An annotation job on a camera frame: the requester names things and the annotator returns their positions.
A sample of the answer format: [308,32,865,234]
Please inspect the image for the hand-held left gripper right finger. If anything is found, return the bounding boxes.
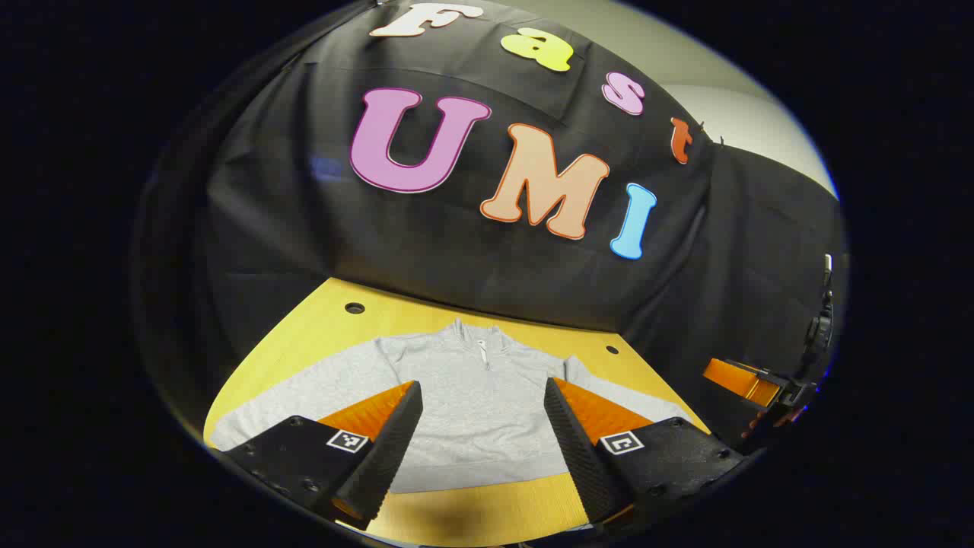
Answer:
[543,377,746,526]

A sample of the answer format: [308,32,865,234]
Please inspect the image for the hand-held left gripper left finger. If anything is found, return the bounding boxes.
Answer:
[217,381,424,532]

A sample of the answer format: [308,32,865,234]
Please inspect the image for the grey zip-neck sweatshirt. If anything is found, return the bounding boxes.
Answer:
[209,318,695,494]

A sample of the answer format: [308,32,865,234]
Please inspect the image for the black backdrop cloth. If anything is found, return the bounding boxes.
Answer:
[133,0,849,457]

